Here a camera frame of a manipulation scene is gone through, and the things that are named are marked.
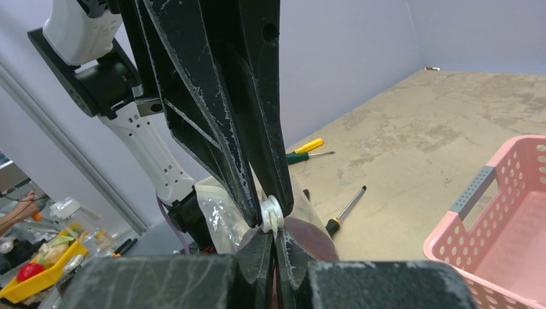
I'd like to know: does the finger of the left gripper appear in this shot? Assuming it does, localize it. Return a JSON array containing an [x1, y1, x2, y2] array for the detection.
[[117, 1, 261, 227], [201, 1, 294, 216]]

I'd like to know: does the green handled screwdriver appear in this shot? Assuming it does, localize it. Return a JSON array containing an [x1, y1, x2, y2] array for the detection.
[[286, 151, 335, 165]]

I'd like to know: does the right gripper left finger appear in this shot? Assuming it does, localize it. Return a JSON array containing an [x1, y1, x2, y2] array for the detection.
[[60, 230, 274, 308]]

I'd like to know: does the pink plastic basket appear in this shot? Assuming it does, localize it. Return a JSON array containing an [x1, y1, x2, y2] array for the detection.
[[423, 135, 545, 308]]

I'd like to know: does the small yellow handled tool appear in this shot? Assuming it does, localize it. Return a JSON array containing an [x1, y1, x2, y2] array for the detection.
[[288, 138, 324, 155]]

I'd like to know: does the dark red toy apple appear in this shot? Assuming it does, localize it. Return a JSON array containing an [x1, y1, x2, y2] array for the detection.
[[278, 218, 340, 265]]

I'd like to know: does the clear zip top bag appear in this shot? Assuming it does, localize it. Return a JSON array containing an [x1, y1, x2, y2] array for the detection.
[[194, 176, 330, 254]]

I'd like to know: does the black yellow screwdriver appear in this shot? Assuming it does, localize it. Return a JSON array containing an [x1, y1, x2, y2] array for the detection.
[[325, 185, 367, 238]]

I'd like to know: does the yellow background bin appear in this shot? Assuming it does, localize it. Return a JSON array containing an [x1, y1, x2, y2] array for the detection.
[[1, 230, 88, 303]]

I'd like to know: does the background person hand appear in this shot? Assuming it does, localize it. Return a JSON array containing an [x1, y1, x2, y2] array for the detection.
[[1, 191, 39, 236]]

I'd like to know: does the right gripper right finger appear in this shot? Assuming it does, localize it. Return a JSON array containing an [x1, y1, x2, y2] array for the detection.
[[276, 228, 477, 308]]

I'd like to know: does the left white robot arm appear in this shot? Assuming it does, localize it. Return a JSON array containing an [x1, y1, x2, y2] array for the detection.
[[28, 1, 294, 248]]

